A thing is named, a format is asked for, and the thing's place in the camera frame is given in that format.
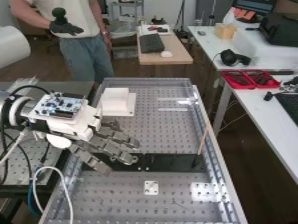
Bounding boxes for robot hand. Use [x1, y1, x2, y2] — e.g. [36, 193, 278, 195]
[27, 91, 141, 176]

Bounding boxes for small white box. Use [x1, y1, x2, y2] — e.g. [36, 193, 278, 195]
[97, 87, 138, 118]

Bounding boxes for clear box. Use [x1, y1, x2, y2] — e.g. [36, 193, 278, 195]
[39, 77, 249, 224]

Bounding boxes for black plate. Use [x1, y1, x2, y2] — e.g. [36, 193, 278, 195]
[104, 153, 208, 173]

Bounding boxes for person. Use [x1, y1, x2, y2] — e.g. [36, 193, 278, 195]
[9, 0, 116, 84]

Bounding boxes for thin stick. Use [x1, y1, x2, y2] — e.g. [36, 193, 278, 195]
[193, 123, 210, 168]

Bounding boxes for black keyboard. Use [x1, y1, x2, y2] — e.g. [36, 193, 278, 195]
[138, 33, 166, 54]
[273, 92, 298, 127]

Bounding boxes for white cylinder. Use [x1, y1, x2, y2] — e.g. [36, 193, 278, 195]
[0, 25, 32, 70]

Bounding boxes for wooden desk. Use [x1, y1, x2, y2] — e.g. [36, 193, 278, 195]
[136, 23, 196, 66]

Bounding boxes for red tray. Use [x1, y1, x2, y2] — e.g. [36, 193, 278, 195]
[245, 69, 282, 89]
[220, 69, 258, 90]

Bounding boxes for black headphones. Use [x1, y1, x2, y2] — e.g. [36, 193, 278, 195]
[220, 48, 253, 67]

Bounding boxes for white desk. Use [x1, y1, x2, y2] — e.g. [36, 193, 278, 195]
[188, 24, 298, 73]
[212, 74, 298, 185]

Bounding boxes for tan box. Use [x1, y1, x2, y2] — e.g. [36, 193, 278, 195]
[214, 23, 238, 41]

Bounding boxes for black case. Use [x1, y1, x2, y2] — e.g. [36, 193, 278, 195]
[258, 13, 298, 48]

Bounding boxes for white cable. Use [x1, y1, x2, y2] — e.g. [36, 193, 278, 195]
[0, 129, 27, 165]
[28, 166, 75, 224]

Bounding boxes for black cable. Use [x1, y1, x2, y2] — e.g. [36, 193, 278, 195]
[7, 84, 52, 98]

